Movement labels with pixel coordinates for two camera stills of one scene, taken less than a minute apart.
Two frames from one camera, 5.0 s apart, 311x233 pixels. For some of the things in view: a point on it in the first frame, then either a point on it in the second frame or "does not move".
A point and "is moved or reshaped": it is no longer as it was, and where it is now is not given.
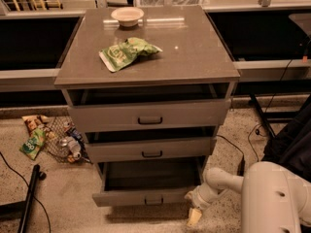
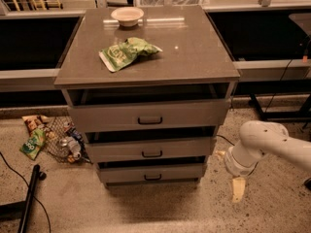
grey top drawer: x=151 y=107 does not move
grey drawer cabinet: x=149 y=87 does not move
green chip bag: x=126 y=51 does not move
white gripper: x=201 y=194 -> x=233 y=166
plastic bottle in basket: x=73 y=147 does not move
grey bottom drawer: x=143 y=183 is moved or reshaped
